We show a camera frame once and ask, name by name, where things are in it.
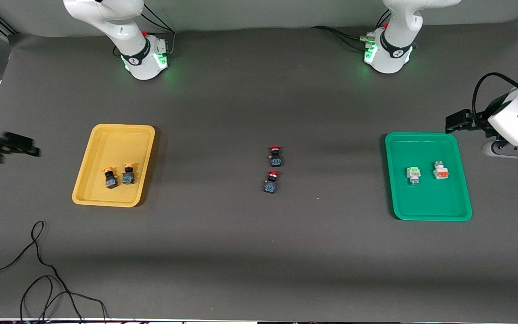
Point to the green white push button switch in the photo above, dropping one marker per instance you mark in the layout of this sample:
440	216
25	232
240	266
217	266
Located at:
413	173

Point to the yellow capped push button switch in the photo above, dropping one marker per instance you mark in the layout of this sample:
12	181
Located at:
128	179
111	182

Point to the red capped push button switch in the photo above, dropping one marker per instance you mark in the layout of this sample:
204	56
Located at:
270	186
276	159

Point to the yellow plastic tray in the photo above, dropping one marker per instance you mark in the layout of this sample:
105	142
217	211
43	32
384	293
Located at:
101	144

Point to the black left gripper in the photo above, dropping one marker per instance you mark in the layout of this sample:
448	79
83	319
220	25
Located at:
478	122

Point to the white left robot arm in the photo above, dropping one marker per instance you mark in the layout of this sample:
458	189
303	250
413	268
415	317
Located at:
394	56

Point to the orange white push button switch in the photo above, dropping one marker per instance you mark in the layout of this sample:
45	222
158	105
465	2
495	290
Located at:
441	173

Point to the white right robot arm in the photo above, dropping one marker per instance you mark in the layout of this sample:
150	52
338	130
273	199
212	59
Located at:
140	58

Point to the green plastic tray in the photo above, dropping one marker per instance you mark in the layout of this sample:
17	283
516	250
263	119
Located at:
425	202

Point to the dark grey table mat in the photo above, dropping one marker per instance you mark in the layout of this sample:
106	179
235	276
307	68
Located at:
259	261

